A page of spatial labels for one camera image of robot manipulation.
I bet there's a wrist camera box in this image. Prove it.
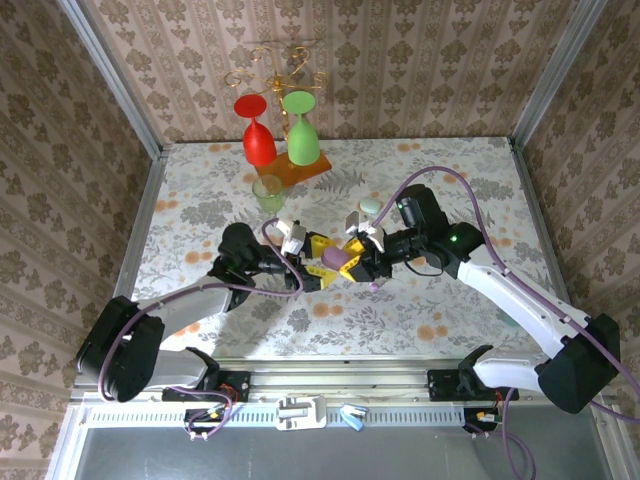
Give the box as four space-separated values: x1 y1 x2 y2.
275 217 308 257
344 209 387 252

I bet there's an aluminium frame post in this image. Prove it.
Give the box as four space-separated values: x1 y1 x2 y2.
510 0 610 149
57 0 165 159

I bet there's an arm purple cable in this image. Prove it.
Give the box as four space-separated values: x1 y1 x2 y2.
99 217 306 441
372 166 640 480

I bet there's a gold wire glass rack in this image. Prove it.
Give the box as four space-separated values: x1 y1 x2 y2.
224 45 334 187

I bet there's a black cable connector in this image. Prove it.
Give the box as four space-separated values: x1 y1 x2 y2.
463 407 502 434
183 407 227 434

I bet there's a red wine glass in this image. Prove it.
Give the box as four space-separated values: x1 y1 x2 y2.
233 94 277 167

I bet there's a white slotted cable duct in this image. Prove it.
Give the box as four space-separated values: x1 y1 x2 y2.
81 403 467 427

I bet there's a clear green tumbler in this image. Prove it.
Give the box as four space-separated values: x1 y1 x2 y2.
251 174 285 217

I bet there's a white plastic bracket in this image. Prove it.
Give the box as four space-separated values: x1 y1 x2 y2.
275 395 328 432

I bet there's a grey metal panel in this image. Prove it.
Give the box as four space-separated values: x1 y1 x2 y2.
69 423 619 480

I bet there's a green wine glass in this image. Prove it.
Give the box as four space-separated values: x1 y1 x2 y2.
281 90 320 167

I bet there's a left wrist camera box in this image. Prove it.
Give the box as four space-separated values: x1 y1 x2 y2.
275 217 308 257

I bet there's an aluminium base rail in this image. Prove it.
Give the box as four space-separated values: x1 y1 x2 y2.
69 355 620 402

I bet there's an aluminium table side rail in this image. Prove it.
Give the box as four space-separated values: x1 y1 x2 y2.
93 149 169 369
507 139 592 364

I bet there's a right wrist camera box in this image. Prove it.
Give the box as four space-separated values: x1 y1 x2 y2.
344 209 387 252

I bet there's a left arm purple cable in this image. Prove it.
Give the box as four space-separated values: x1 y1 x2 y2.
99 217 306 441

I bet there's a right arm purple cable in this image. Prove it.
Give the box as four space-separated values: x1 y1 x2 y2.
372 166 640 480

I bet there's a blue clip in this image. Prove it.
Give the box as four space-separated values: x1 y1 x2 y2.
339 404 370 433

